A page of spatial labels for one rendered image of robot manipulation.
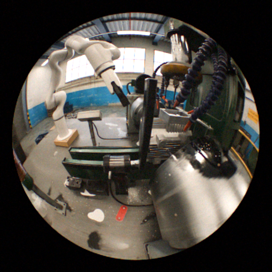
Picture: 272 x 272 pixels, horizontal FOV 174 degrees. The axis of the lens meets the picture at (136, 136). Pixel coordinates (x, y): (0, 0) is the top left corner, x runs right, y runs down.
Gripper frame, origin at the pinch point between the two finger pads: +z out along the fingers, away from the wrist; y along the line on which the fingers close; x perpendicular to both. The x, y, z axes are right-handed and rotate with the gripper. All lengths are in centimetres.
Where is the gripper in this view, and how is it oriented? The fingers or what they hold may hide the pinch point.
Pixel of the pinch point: (124, 101)
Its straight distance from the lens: 38.6
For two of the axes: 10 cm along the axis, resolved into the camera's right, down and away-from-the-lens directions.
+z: 4.5, 7.3, 5.2
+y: 1.3, 5.2, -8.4
